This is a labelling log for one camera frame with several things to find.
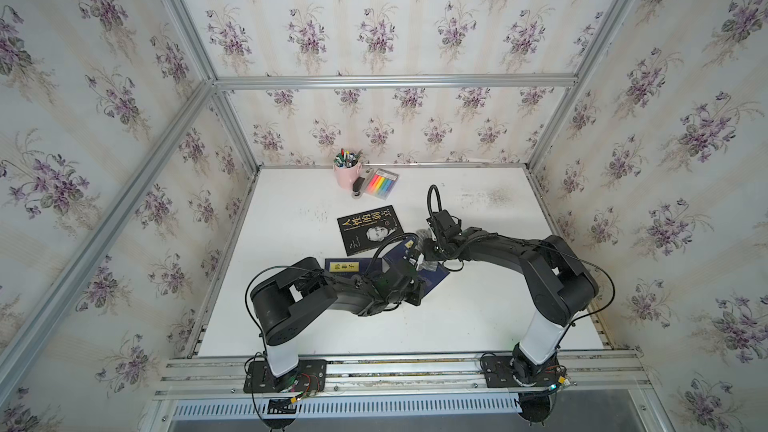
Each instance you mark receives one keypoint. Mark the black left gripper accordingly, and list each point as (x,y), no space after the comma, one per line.
(417,291)

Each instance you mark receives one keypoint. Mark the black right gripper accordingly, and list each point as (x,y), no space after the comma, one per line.
(427,250)

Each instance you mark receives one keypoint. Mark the grey striped cleaning cloth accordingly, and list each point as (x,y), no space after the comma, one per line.
(421,248)

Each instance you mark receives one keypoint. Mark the blue book yellow label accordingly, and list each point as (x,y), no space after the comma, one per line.
(351,267)
(431,274)

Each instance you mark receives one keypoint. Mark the black portrait book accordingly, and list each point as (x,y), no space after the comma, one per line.
(364,231)

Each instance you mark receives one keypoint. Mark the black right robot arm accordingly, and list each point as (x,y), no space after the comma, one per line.
(560,284)

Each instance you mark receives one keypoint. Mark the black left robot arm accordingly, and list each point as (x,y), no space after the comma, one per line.
(282,301)

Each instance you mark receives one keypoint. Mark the colourful sticky notes pack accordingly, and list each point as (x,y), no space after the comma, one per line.
(380,183)

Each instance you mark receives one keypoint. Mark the black clip near cup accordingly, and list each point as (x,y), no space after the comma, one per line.
(358,187)

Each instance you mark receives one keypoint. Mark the pink pen cup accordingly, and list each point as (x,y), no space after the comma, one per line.
(347,176)

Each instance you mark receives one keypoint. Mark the pens in cup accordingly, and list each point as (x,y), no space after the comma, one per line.
(347,159)

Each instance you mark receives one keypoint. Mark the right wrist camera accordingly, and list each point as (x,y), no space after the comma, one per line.
(444,225)

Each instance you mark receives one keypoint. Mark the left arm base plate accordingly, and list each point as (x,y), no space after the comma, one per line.
(307,377)

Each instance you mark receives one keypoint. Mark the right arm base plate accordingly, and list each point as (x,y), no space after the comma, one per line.
(504,372)

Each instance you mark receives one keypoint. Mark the white slotted cable duct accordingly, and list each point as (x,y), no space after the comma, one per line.
(350,407)

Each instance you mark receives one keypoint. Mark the aluminium mounting rail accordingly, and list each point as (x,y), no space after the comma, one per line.
(399,374)

